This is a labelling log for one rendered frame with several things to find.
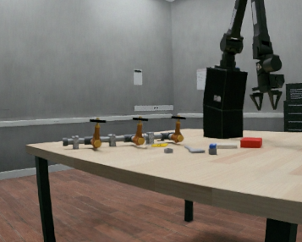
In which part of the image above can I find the grey hex nut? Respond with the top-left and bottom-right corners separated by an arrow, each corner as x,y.
164,148 -> 173,154

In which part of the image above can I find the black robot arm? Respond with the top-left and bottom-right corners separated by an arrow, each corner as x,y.
215,0 -> 285,89

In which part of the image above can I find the grey pipe manifold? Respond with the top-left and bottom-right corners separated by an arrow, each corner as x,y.
63,115 -> 186,149

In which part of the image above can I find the red flat rectangular block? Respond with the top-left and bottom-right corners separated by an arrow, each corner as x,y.
240,137 -> 262,148

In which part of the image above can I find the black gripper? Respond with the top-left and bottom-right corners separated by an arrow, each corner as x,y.
250,73 -> 283,111

